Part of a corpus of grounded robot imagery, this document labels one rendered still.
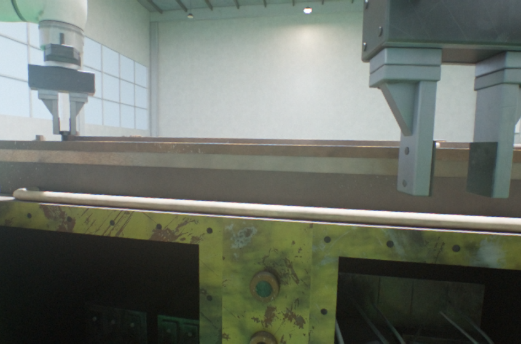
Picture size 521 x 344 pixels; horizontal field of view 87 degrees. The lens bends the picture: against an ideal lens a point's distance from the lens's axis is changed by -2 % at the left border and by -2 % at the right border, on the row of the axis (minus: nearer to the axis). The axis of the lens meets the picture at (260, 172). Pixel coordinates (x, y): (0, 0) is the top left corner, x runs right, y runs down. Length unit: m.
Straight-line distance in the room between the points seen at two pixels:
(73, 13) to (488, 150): 0.80
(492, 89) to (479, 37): 0.04
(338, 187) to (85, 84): 0.63
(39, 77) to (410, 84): 0.74
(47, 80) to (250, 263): 0.60
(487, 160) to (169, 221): 0.48
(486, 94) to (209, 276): 0.48
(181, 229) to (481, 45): 0.49
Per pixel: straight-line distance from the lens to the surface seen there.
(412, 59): 0.23
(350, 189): 0.57
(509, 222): 0.59
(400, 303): 0.91
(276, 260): 0.52
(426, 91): 0.23
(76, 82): 0.81
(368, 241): 0.51
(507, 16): 0.26
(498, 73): 0.26
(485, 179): 0.26
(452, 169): 0.61
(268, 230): 0.51
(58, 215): 0.71
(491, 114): 0.26
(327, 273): 0.53
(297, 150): 0.56
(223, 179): 0.59
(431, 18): 0.23
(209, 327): 0.62
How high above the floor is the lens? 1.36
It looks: 5 degrees down
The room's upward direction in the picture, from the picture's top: 1 degrees clockwise
